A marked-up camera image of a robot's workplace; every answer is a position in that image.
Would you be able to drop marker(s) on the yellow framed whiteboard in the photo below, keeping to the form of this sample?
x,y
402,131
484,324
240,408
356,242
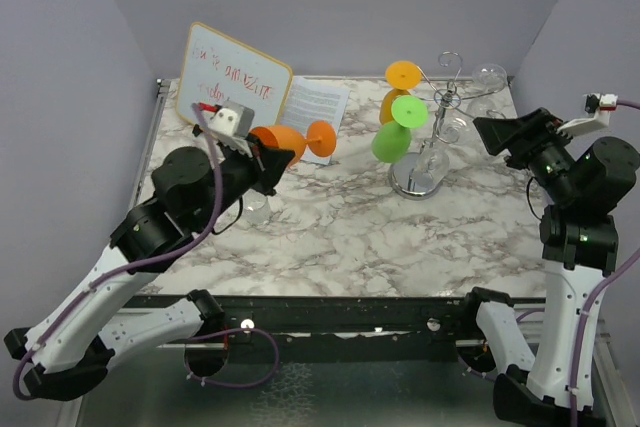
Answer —
x,y
218,67

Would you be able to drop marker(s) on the printed paper sheet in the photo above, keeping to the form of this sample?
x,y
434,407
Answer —
x,y
312,100

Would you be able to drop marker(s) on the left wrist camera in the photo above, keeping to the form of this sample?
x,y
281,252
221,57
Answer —
x,y
231,122

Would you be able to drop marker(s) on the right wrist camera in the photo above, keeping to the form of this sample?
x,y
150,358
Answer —
x,y
598,108

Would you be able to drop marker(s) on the yellow plastic wine glass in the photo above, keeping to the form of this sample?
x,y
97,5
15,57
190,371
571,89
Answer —
x,y
402,75

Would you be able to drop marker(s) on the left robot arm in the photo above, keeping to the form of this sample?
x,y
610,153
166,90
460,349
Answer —
x,y
74,348

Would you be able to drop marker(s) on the clear wine glass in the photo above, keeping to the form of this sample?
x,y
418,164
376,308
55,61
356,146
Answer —
x,y
433,162

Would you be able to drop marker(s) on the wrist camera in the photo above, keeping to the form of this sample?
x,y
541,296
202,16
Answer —
x,y
231,122
598,108

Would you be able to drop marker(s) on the chrome wine glass rack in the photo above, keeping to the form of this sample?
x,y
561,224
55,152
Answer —
x,y
449,103

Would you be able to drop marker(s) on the green plastic wine glass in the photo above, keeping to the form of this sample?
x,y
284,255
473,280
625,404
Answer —
x,y
399,115

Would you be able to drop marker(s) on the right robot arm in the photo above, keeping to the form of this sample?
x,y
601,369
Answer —
x,y
551,386

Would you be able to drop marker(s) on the orange plastic wine glass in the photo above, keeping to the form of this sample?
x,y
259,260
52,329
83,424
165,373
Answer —
x,y
320,138

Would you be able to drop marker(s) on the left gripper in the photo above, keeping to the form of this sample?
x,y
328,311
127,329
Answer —
x,y
270,163

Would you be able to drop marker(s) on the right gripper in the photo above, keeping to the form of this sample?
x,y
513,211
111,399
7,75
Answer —
x,y
530,130

